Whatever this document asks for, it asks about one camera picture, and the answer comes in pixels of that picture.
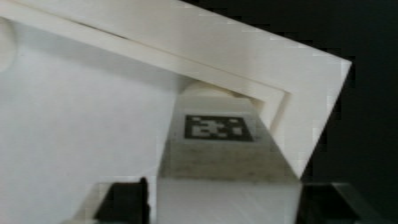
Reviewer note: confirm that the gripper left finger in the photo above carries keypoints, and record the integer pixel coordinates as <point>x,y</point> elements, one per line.
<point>116,204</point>

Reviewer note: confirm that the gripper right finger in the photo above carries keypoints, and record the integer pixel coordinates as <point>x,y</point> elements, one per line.
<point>333,205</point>

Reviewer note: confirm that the white leg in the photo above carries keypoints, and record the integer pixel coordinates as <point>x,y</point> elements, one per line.
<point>227,182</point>

